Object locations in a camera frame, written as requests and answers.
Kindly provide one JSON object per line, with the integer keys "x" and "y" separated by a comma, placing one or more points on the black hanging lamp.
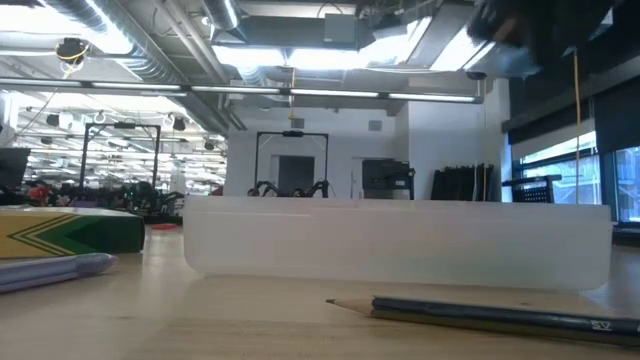
{"x": 52, "y": 120}
{"x": 179, "y": 123}

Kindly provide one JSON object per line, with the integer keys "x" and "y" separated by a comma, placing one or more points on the silver rectangular air duct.
{"x": 510, "y": 65}

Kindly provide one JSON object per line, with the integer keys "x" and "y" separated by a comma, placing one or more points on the black background robot arm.
{"x": 315, "y": 189}
{"x": 262, "y": 189}

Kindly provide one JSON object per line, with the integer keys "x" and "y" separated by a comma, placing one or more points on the grey door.
{"x": 296, "y": 172}

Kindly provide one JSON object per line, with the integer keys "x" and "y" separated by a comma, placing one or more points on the black equipment cabinet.
{"x": 385, "y": 175}

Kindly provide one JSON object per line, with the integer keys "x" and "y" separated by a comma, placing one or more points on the window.
{"x": 560, "y": 165}

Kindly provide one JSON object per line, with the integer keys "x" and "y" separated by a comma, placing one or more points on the translucent plastic storage box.
{"x": 400, "y": 245}

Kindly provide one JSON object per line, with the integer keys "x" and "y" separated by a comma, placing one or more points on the long ceiling light bar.
{"x": 330, "y": 93}

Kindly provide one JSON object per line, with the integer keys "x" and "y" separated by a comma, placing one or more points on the dark grey pencil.
{"x": 500, "y": 317}

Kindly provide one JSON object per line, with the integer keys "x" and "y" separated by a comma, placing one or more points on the dark neighbouring table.
{"x": 165, "y": 220}

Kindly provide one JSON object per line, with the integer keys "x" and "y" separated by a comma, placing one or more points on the silver round air duct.
{"x": 222, "y": 12}

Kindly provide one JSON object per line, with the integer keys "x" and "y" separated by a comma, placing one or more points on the black perforated cart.
{"x": 532, "y": 192}

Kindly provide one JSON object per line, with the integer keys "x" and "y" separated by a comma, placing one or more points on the black folded panels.
{"x": 460, "y": 184}

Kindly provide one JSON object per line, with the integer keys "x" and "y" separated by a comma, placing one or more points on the dome security camera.
{"x": 476, "y": 75}

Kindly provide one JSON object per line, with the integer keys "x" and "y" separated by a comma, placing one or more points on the yellow green crayon box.
{"x": 75, "y": 235}

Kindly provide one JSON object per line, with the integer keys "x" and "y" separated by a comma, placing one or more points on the grey wall vent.
{"x": 375, "y": 125}
{"x": 298, "y": 123}

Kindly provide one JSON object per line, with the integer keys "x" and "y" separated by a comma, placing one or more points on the lavender grey pen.
{"x": 50, "y": 272}

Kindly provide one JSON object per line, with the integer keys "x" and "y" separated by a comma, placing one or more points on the black computer monitor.
{"x": 12, "y": 167}

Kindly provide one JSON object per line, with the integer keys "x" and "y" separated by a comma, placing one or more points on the grey ceiling unit box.
{"x": 340, "y": 27}

